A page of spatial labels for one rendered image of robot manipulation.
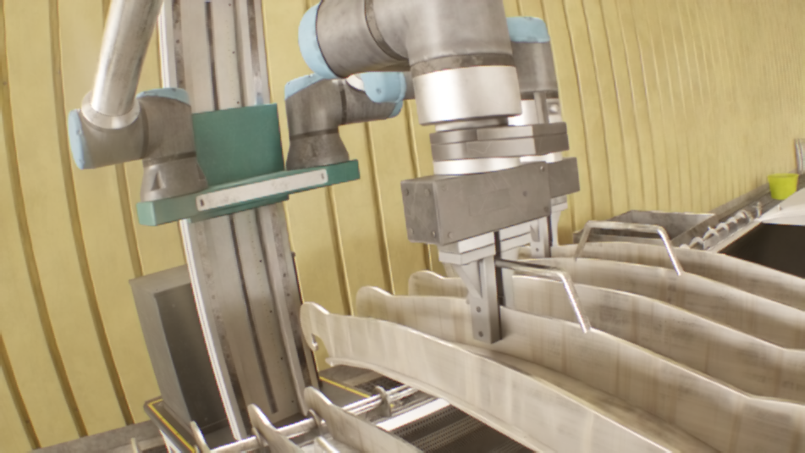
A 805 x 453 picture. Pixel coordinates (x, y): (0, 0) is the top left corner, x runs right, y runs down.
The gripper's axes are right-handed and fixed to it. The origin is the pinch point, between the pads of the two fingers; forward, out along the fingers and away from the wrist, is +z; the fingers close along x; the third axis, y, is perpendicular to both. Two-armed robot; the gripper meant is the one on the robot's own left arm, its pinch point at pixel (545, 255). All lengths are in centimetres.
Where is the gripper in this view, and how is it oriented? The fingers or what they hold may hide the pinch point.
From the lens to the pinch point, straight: 77.6
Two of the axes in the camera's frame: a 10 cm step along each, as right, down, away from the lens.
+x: 8.3, -2.0, 5.2
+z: 1.3, 9.8, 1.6
